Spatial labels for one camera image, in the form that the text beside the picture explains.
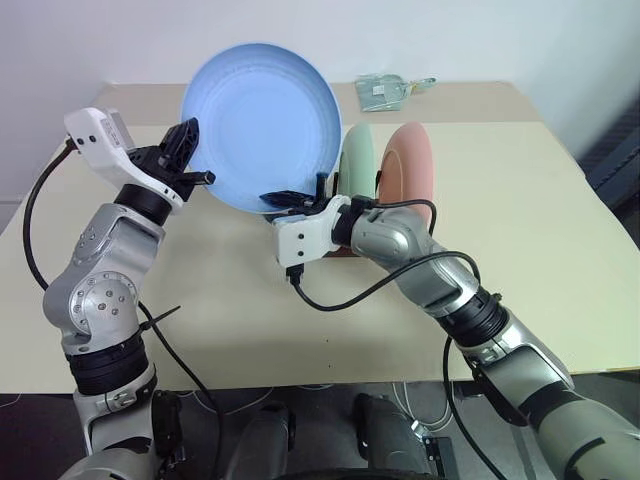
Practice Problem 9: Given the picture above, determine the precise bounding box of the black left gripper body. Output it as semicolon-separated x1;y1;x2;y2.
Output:
130;143;195;201

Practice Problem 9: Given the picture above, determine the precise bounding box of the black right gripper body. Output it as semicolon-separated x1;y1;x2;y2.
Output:
298;172;332;217

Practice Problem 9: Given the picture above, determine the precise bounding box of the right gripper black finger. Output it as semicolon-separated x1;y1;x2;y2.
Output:
259;189;309;208

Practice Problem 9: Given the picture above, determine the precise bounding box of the blue plate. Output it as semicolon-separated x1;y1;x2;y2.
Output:
179;43;345;215

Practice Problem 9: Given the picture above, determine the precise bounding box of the green plate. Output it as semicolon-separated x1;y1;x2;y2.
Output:
339;123;378;202

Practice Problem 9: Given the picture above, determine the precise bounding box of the pink plate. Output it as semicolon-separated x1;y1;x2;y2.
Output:
374;121;435;227

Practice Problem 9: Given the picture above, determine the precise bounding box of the black zip tie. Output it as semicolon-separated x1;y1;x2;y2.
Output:
138;305;182;337

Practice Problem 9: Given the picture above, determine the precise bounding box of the dark rounded robot leg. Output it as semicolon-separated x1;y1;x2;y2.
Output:
351;392;427;480
233;399;297;480

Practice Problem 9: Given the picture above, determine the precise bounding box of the small black box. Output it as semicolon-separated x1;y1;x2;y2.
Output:
421;436;452;477

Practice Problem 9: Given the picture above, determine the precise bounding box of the dark ribbed furniture piece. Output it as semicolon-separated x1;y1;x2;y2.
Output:
581;96;640;217

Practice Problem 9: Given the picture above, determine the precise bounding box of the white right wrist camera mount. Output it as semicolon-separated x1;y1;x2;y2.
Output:
274;194;352;267

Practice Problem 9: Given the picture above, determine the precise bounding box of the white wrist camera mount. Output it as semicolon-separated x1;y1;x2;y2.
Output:
63;107;184;204
274;194;352;267

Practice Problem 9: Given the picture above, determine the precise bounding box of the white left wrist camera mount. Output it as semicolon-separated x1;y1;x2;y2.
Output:
63;107;184;204

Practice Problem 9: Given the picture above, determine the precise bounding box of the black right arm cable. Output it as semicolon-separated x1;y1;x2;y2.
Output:
286;198;507;480

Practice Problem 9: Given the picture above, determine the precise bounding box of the white floor cable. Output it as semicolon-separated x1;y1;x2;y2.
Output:
392;380;454;434

